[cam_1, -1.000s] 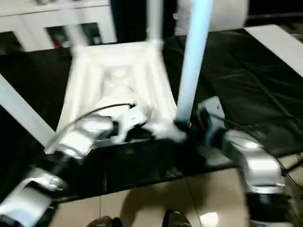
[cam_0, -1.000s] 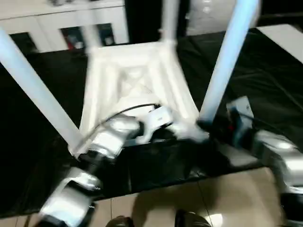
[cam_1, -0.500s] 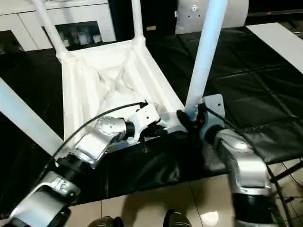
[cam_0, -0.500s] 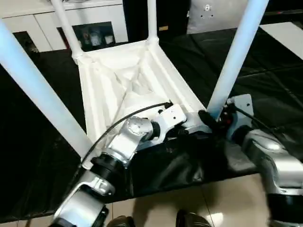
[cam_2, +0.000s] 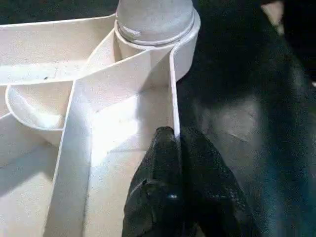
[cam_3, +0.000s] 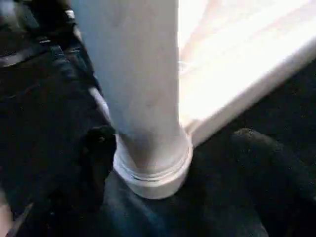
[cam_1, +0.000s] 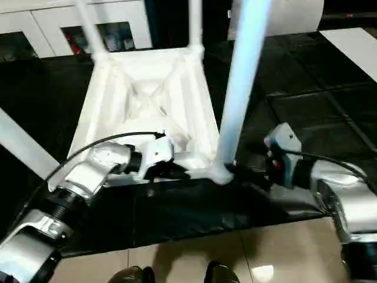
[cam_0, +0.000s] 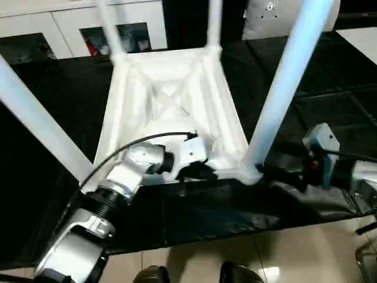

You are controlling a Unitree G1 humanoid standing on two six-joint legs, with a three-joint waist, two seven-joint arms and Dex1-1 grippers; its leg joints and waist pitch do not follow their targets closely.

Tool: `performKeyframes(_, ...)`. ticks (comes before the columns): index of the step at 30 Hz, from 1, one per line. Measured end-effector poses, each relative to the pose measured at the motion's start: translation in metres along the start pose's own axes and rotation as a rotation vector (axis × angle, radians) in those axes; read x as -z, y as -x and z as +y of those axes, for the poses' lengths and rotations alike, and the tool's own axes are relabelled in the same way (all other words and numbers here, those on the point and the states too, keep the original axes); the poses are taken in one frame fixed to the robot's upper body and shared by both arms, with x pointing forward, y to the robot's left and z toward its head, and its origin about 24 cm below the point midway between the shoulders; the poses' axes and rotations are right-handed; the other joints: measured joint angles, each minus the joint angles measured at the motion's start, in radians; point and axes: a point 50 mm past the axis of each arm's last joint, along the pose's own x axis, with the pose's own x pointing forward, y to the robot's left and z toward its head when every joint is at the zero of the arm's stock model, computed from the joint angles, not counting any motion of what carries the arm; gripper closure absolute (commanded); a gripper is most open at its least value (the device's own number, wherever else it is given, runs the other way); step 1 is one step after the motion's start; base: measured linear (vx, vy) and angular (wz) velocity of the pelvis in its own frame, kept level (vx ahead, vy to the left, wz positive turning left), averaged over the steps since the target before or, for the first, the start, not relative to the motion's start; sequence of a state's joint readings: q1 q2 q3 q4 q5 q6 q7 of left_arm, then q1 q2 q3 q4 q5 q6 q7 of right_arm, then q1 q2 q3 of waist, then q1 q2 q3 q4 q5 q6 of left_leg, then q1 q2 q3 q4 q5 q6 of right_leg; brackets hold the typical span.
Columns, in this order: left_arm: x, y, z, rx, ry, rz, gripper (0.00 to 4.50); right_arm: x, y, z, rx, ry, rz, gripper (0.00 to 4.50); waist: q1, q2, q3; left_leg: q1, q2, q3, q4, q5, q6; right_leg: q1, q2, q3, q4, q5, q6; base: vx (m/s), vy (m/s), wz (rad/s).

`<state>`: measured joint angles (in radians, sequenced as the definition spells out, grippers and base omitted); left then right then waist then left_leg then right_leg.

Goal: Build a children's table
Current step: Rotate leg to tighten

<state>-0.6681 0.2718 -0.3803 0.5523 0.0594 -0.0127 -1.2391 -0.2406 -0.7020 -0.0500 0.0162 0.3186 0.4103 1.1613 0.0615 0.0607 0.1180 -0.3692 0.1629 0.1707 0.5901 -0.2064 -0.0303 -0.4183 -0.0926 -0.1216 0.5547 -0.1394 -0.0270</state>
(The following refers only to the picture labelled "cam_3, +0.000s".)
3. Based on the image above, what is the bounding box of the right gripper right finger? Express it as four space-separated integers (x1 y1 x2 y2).
230 129 316 237

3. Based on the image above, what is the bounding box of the white plastic table leg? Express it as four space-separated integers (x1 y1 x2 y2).
74 0 195 181

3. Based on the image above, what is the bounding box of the white plastic table top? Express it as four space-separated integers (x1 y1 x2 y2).
113 0 316 200

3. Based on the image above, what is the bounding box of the black work mat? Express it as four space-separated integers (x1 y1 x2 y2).
0 0 316 237

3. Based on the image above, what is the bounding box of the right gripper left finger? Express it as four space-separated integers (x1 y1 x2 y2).
15 124 118 237

